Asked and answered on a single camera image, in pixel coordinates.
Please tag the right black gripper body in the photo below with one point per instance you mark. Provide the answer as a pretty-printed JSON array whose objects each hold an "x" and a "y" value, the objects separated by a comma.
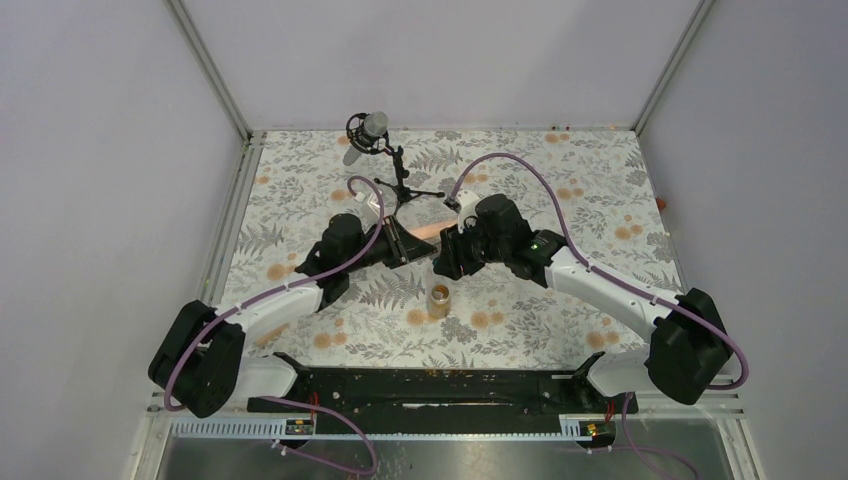
[{"x": 470, "y": 246}]

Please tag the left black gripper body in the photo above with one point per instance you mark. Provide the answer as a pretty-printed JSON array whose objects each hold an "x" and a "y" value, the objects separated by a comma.
[{"x": 387, "y": 246}]

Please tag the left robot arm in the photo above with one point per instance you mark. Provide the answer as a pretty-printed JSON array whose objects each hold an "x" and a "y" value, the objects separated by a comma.
[{"x": 201, "y": 360}]

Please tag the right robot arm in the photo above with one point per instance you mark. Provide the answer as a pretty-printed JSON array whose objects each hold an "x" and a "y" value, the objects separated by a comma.
[{"x": 687, "y": 345}]

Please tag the pink tube container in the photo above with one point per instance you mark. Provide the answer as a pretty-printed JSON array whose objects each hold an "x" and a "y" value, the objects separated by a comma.
[{"x": 432, "y": 230}]

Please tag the black microphone tripod stand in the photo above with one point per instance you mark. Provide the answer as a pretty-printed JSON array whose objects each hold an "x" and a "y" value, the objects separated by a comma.
[{"x": 404, "y": 194}]

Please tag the silver microphone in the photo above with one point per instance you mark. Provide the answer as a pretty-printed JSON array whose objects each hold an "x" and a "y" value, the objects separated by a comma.
[{"x": 364, "y": 131}]

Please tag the floral table mat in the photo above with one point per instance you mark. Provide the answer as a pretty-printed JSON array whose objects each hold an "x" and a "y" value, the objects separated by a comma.
[{"x": 597, "y": 179}]

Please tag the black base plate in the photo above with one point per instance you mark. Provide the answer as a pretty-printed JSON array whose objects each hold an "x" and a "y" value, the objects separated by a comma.
[{"x": 448, "y": 401}]

